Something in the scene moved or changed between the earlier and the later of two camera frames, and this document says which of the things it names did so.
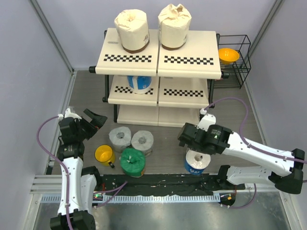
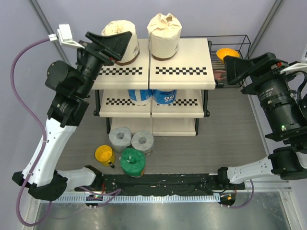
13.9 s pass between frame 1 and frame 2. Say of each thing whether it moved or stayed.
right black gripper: moved
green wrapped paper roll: stayed
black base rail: stayed
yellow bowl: stayed
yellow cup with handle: stayed
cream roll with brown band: moved
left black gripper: moved
